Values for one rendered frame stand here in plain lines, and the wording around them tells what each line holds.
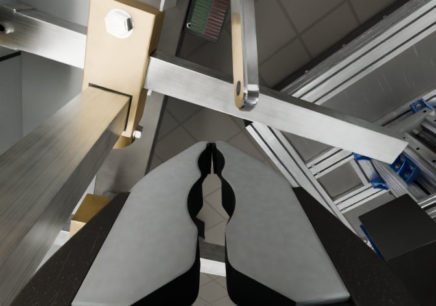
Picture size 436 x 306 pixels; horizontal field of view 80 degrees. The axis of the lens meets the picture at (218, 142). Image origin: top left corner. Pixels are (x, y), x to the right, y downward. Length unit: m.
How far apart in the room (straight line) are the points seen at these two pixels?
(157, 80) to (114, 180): 0.27
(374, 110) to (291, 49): 0.38
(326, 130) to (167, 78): 0.17
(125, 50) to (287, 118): 0.16
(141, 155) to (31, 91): 0.22
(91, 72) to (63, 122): 0.07
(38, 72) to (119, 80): 0.30
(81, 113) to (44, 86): 0.33
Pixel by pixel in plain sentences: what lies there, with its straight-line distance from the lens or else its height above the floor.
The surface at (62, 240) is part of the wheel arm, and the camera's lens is 0.42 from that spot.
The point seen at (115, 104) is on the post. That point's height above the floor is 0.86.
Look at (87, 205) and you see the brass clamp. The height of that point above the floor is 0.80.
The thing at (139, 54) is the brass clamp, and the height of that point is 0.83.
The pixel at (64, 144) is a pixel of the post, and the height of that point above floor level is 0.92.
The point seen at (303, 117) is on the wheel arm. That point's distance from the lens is 0.27.
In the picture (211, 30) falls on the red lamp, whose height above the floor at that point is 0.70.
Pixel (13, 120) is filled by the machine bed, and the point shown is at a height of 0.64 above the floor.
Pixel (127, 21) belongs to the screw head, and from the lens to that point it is 0.23.
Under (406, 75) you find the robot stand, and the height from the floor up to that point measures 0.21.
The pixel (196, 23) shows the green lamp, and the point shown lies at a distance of 0.36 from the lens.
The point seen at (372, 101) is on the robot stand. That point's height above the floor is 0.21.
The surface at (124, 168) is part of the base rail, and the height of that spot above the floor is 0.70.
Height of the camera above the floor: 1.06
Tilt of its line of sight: 60 degrees down
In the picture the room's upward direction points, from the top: 177 degrees clockwise
